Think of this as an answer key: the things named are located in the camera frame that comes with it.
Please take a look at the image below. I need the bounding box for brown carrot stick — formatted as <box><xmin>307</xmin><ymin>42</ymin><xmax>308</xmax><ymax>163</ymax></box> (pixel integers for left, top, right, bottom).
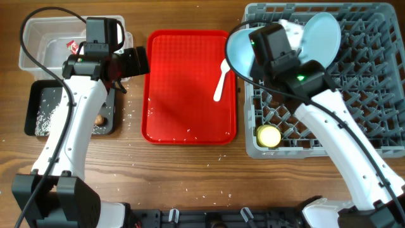
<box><xmin>94</xmin><ymin>115</ymin><xmax>105</xmax><ymax>126</ymax></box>

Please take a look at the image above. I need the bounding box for white plastic spoon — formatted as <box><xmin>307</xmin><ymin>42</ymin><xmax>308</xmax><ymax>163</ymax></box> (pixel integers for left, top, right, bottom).
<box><xmin>213</xmin><ymin>59</ymin><xmax>230</xmax><ymax>102</ymax></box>

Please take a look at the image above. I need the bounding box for light blue bowl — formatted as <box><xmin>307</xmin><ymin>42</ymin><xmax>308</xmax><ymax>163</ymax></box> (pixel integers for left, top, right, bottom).
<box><xmin>227</xmin><ymin>28</ymin><xmax>264</xmax><ymax>80</ymax></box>

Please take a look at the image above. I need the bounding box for white rice pile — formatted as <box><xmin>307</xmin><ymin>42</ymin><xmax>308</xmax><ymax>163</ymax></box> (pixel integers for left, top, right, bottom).
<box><xmin>34</xmin><ymin>105</ymin><xmax>59</xmax><ymax>136</ymax></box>

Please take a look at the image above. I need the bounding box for yellow cup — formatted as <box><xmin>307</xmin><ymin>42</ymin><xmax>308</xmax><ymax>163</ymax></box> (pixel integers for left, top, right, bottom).
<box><xmin>256</xmin><ymin>125</ymin><xmax>282</xmax><ymax>148</ymax></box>

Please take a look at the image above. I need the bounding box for light blue plate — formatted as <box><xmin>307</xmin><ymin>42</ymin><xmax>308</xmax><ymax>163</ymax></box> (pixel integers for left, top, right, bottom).
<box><xmin>299</xmin><ymin>12</ymin><xmax>341</xmax><ymax>68</ymax></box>

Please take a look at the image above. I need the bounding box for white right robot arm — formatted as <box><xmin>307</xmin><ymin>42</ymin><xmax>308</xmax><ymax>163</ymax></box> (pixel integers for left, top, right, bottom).
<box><xmin>248</xmin><ymin>20</ymin><xmax>404</xmax><ymax>227</ymax></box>

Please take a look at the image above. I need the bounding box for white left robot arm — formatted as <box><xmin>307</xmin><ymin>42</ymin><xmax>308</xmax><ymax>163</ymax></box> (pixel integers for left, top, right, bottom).
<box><xmin>12</xmin><ymin>17</ymin><xmax>149</xmax><ymax>227</ymax></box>

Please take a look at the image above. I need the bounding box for clear plastic waste bin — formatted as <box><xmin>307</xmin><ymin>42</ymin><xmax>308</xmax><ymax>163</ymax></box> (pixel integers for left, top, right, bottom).
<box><xmin>18</xmin><ymin>16</ymin><xmax>134</xmax><ymax>80</ymax></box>

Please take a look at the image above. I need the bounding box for black waste tray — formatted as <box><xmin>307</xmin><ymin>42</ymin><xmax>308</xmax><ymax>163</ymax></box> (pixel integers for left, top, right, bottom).
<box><xmin>24</xmin><ymin>80</ymin><xmax>116</xmax><ymax>137</ymax></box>

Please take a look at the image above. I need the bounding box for grey dishwasher rack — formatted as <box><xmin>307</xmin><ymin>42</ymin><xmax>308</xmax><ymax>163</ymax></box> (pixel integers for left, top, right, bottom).
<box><xmin>242</xmin><ymin>3</ymin><xmax>404</xmax><ymax>159</ymax></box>

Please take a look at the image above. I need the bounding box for red serving tray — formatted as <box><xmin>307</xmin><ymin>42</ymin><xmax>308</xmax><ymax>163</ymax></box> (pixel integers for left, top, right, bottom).
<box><xmin>141</xmin><ymin>29</ymin><xmax>237</xmax><ymax>145</ymax></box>

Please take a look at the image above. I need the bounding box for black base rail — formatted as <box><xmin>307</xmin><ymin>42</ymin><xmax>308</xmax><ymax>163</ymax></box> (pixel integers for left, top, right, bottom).
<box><xmin>128</xmin><ymin>207</ymin><xmax>310</xmax><ymax>228</ymax></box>

